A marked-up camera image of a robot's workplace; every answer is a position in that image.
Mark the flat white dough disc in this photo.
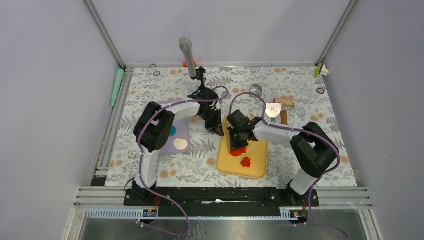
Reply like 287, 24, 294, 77
173, 138, 189, 150

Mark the red dough scrap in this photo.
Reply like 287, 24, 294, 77
240, 157, 252, 168

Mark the grey microphone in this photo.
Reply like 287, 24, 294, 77
178, 36, 197, 80

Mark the red dough ball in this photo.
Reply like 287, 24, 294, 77
229, 147, 247, 157

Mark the white corner clip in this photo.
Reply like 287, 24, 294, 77
314, 63, 330, 78

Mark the purple tray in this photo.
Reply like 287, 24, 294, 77
159, 100, 191, 157

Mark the wooden dough roller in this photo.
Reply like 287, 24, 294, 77
273, 97, 295, 108

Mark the black mini tripod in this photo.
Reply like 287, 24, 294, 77
193, 66, 212, 99

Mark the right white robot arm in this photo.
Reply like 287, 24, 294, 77
226, 110, 340, 206

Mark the yellow tray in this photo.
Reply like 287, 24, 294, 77
216, 120, 268, 179

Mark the metal dough scraper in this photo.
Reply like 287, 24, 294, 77
265, 102, 288, 125

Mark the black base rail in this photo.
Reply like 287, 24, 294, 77
123, 185, 320, 218

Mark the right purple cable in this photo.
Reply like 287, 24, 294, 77
229, 92, 349, 240

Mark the flat blue dough disc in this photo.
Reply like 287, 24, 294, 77
169, 125, 177, 137

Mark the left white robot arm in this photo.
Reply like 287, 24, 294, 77
133, 87, 225, 206

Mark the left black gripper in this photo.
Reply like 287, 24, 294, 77
199, 108, 223, 137

